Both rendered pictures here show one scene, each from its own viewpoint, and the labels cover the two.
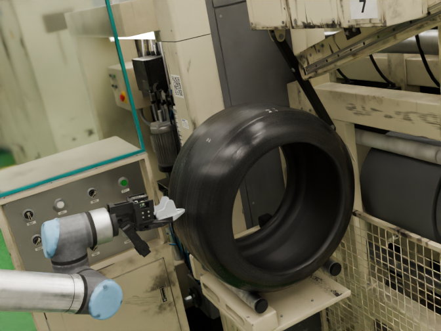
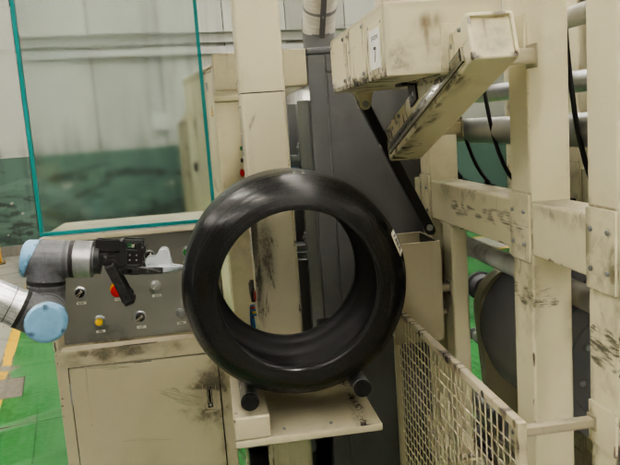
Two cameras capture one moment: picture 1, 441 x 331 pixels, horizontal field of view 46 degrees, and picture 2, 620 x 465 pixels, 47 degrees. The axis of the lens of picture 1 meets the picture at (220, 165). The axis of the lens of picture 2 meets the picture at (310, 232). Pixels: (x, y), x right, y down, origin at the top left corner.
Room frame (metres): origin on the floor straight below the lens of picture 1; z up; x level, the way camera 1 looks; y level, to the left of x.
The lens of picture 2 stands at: (-0.21, -0.69, 1.55)
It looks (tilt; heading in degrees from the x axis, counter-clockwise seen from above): 9 degrees down; 17
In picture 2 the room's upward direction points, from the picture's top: 4 degrees counter-clockwise
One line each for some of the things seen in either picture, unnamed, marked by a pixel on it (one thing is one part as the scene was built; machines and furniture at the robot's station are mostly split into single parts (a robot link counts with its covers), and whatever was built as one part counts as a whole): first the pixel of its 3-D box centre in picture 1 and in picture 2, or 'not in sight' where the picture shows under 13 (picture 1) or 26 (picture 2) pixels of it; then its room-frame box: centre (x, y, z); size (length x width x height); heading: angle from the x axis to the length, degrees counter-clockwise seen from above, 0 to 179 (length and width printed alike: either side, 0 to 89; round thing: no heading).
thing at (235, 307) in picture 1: (235, 299); (248, 400); (1.46, 0.03, 0.83); 0.36 x 0.09 x 0.06; 25
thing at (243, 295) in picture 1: (233, 282); (246, 378); (1.45, 0.03, 0.90); 0.35 x 0.05 x 0.05; 25
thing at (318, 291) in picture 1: (272, 291); (301, 407); (1.51, -0.09, 0.80); 0.37 x 0.36 x 0.02; 115
